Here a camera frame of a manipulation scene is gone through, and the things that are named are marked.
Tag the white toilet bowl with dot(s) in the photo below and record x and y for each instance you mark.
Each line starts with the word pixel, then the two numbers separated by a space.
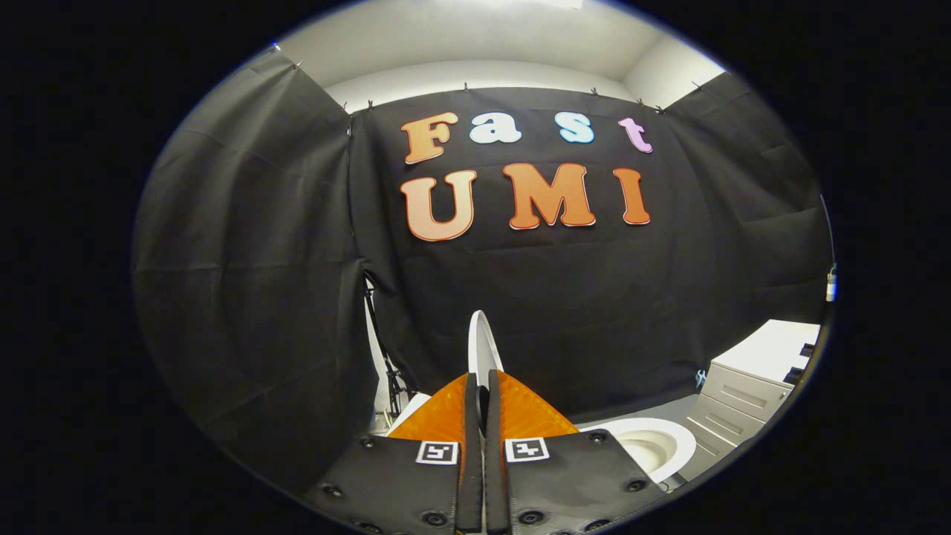
pixel 672 437

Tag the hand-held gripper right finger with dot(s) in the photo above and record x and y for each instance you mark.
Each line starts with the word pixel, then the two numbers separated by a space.
pixel 572 475

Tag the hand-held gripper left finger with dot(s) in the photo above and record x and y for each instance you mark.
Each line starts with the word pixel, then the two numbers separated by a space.
pixel 401 475

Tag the clear red-capped water bottle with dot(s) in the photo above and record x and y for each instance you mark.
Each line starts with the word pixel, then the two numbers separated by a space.
pixel 831 286

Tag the white drawer cabinet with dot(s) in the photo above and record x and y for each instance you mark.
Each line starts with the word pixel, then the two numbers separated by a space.
pixel 743 394

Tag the black backdrop cloth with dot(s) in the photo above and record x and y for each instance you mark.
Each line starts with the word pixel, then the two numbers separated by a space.
pixel 557 297

